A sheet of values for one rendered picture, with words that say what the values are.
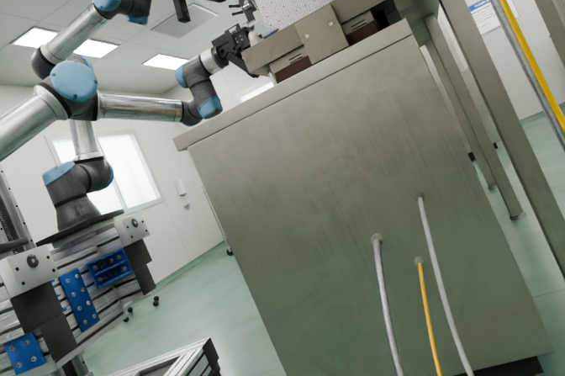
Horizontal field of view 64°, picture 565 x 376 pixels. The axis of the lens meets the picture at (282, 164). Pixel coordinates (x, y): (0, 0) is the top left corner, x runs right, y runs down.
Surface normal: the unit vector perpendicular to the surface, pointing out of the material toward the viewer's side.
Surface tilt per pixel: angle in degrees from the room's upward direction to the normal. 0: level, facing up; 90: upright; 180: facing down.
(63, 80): 87
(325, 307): 90
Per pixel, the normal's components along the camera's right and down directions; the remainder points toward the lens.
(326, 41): -0.30, 0.11
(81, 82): 0.57, -0.32
